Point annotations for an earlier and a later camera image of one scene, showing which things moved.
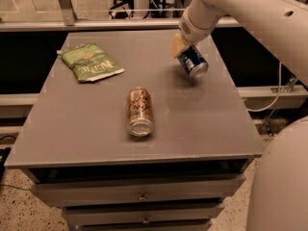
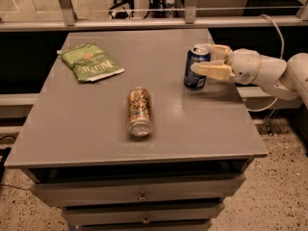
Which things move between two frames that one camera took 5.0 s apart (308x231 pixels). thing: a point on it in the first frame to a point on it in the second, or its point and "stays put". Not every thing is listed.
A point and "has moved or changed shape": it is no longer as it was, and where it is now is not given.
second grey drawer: x=140 y=213 stays put
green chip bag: x=89 y=63 stays put
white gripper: x=192 y=30 to x=244 y=65
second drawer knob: x=146 y=221 stays put
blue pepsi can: x=194 y=64 has moved or changed shape
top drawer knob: x=142 y=198 stays put
